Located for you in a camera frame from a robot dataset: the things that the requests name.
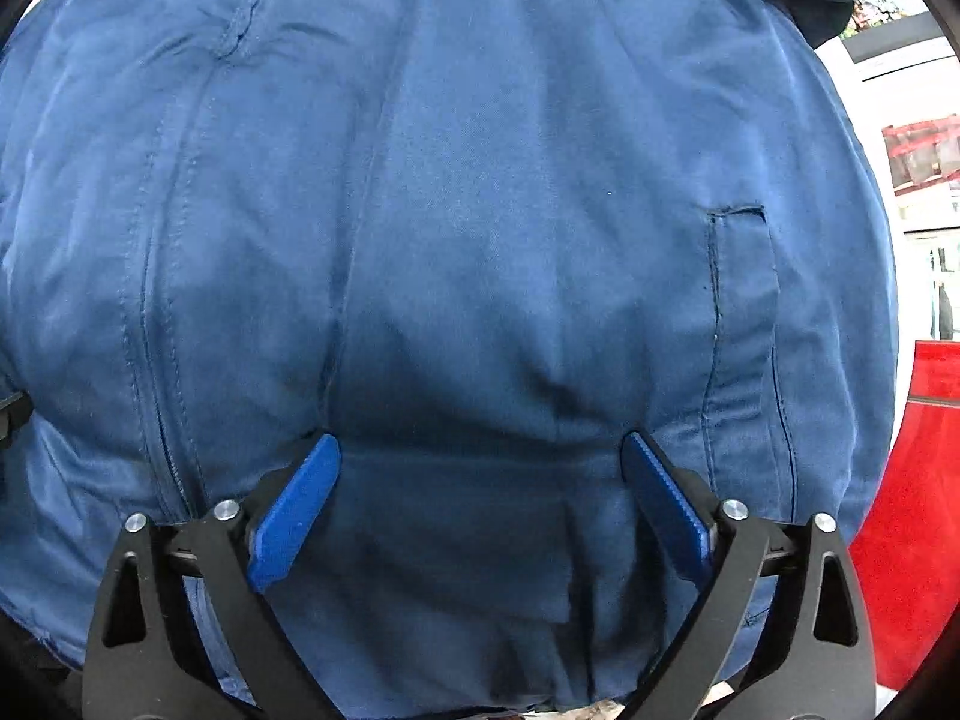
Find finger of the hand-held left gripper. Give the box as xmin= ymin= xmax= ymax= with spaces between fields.
xmin=0 ymin=390 xmax=35 ymax=458

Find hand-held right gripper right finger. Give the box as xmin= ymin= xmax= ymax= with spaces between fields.
xmin=619 ymin=431 xmax=877 ymax=720

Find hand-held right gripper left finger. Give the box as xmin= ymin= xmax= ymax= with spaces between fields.
xmin=84 ymin=431 xmax=343 ymax=720

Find blue pants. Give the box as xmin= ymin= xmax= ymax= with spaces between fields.
xmin=0 ymin=0 xmax=901 ymax=720

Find red glossy panel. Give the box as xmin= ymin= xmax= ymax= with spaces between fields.
xmin=851 ymin=340 xmax=960 ymax=691

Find glass window with red strips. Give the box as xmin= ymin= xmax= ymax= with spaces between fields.
xmin=881 ymin=115 xmax=960 ymax=192

